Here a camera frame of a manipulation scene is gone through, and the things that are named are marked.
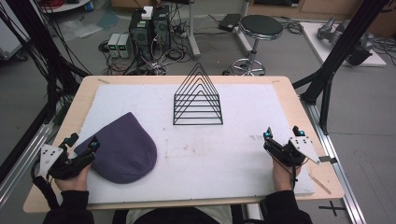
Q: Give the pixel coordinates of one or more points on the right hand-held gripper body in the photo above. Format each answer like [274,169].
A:
[295,150]

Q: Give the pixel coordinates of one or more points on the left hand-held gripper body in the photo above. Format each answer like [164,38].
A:
[72,165]

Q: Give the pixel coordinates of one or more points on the purple knitted beanie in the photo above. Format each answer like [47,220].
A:
[124,149]

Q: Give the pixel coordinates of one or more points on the person's left hand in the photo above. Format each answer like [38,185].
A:
[74,182]

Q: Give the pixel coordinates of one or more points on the person's right hand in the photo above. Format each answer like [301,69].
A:
[284,178]

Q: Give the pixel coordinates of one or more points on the wooden table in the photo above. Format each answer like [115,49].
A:
[320,183]

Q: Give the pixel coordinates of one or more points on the thin wooden stick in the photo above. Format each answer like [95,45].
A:
[320,185]

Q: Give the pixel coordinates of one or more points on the white foam mat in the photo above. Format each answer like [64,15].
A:
[205,161]

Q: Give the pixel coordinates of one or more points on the white floor platform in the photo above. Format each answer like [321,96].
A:
[317,46]

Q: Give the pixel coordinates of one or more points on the white power supply unit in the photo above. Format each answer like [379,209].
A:
[124,45]
[113,45]

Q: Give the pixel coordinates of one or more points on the white desk leg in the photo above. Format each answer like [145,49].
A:
[244,34]
[193,31]

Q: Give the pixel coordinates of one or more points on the black round stool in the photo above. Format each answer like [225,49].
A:
[261,26]

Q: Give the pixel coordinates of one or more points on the clear plastic sheet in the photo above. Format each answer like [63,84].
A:
[79,29]

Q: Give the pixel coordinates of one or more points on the person's torso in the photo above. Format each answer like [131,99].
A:
[177,216]

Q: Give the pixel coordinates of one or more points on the black computer tower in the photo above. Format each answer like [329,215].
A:
[140,37]
[162,28]

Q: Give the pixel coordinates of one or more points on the black flat box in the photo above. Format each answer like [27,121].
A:
[229,21]

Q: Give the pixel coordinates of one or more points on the round white table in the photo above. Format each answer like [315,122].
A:
[62,6]

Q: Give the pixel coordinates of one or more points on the blue tape roll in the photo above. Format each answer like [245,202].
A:
[89,6]

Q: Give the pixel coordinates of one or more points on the white box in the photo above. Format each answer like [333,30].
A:
[147,12]

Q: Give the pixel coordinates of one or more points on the aluminium rail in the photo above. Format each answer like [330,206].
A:
[330,149]
[28,149]

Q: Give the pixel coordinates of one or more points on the black metal frame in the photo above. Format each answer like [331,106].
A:
[339,49]
[46,56]

